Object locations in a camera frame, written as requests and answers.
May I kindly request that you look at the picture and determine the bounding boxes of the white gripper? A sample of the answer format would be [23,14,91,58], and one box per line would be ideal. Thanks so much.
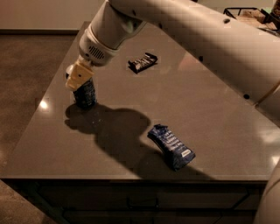
[66,26,119,91]

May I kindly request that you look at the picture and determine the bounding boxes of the blue pepsi can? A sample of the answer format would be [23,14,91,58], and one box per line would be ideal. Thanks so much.
[66,66,96,109]

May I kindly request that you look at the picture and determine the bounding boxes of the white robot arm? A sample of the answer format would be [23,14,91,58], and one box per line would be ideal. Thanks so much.
[66,0,280,123]

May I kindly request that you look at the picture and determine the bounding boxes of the black snack bar wrapper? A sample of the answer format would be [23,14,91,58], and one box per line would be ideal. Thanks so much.
[128,52,158,74]

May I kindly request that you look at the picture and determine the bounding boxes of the blue snack bag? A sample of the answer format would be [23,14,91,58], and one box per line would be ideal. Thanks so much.
[147,124,196,171]

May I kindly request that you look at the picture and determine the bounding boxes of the dark cabinet drawer handle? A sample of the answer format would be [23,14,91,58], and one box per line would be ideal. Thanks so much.
[126,197,159,209]

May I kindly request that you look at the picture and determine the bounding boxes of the black wire basket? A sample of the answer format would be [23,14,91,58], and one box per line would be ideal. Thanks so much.
[223,7,280,32]

